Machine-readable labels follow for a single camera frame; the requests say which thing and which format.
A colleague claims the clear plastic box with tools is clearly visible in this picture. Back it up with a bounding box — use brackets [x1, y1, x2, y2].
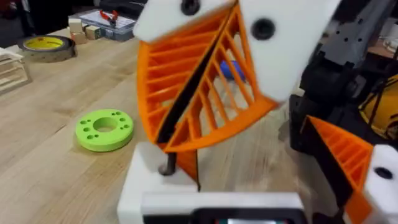
[69, 8, 138, 42]

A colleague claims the blue electric screwdriver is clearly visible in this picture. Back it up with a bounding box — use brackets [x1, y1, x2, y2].
[220, 60, 247, 82]

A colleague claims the yellow tub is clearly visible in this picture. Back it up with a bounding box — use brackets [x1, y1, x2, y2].
[358, 73, 398, 141]

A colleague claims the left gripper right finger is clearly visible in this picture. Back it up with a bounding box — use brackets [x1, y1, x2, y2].
[299, 114, 398, 224]

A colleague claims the heap of wooden toy blocks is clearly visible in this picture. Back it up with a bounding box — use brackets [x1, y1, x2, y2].
[67, 17, 102, 45]

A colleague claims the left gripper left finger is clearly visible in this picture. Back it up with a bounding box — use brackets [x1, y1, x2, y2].
[116, 141, 200, 224]

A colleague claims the pale wooden slatted crate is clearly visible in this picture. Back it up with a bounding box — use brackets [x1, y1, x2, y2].
[0, 47, 33, 95]

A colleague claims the black and yellow tape roll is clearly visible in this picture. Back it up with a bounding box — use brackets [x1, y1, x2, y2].
[17, 34, 76, 63]

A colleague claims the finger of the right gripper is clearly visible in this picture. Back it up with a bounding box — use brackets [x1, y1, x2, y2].
[158, 0, 343, 154]
[132, 0, 236, 146]

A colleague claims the green disc with holes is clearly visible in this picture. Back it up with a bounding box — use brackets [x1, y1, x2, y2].
[75, 108, 135, 153]

